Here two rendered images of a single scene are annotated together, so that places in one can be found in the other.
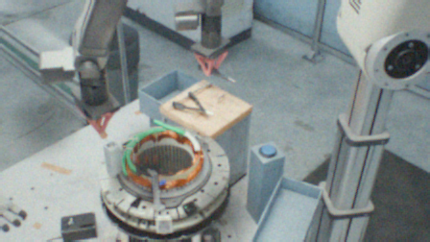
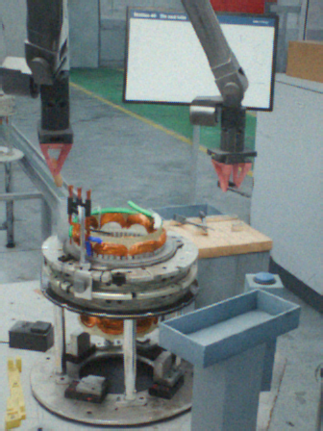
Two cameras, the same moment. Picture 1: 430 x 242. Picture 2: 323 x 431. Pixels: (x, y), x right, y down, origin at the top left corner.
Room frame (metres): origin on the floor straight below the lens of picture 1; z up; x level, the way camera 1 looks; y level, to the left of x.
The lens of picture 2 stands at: (-0.28, -0.53, 1.59)
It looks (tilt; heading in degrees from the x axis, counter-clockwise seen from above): 18 degrees down; 21
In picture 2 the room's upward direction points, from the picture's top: 4 degrees clockwise
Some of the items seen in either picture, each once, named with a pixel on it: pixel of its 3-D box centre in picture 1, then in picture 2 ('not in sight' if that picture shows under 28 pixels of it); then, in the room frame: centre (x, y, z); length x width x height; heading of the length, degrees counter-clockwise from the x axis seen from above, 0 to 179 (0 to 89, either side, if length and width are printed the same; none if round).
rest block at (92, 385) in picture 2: not in sight; (91, 384); (0.81, 0.12, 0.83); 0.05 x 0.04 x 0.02; 100
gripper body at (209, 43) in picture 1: (210, 37); (232, 141); (1.26, 0.01, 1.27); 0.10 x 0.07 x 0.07; 139
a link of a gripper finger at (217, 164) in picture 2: (210, 60); (230, 171); (1.26, 0.01, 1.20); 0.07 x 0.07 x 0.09; 49
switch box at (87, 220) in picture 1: (79, 226); (32, 334); (0.97, 0.38, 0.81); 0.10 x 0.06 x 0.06; 103
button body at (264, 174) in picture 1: (264, 183); (258, 334); (1.06, -0.15, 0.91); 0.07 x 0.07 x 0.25; 26
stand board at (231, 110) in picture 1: (206, 108); (215, 235); (1.22, 0.02, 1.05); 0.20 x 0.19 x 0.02; 49
